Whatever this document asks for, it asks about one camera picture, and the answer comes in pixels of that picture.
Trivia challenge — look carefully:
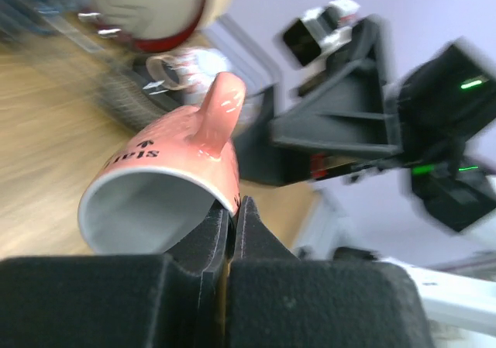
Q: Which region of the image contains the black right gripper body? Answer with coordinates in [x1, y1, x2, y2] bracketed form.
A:
[267, 37, 496, 236]

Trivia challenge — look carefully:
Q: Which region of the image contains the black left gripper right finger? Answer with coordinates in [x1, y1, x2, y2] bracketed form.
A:
[231, 196, 300, 264]

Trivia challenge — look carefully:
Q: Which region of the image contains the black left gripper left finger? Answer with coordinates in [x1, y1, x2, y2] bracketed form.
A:
[166, 204, 231, 274]

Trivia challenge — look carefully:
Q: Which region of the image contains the pink mug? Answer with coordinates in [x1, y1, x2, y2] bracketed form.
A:
[77, 72, 246, 255]

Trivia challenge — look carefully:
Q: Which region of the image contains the red rimmed plate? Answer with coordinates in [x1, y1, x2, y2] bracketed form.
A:
[88, 0, 232, 53]

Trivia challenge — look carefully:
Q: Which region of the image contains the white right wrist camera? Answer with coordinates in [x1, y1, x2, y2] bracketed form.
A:
[281, 0, 360, 67]

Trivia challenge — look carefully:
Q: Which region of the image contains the black wire dish rack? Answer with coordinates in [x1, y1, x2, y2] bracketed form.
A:
[1, 0, 198, 130]

